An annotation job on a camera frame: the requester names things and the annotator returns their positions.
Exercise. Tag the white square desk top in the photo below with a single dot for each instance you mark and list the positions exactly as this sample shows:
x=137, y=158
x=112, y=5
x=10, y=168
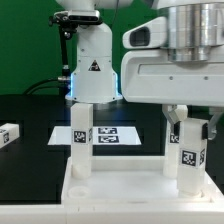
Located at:
x=130, y=179

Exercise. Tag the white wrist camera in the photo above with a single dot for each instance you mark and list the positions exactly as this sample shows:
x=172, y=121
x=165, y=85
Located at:
x=152, y=34

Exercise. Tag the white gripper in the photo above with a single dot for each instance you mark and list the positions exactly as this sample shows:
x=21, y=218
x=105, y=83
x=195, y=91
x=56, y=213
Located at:
x=147, y=76

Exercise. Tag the white L-shaped fence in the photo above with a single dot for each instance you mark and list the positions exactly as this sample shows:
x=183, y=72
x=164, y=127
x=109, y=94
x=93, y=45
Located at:
x=114, y=213

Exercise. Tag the black camera on stand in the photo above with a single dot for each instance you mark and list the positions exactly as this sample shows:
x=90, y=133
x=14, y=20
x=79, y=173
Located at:
x=68, y=22

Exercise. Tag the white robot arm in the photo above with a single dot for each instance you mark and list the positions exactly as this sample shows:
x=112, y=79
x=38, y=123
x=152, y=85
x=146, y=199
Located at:
x=175, y=59

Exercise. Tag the white flat base tag plate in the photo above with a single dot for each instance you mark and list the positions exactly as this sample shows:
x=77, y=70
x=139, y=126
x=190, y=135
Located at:
x=102, y=135

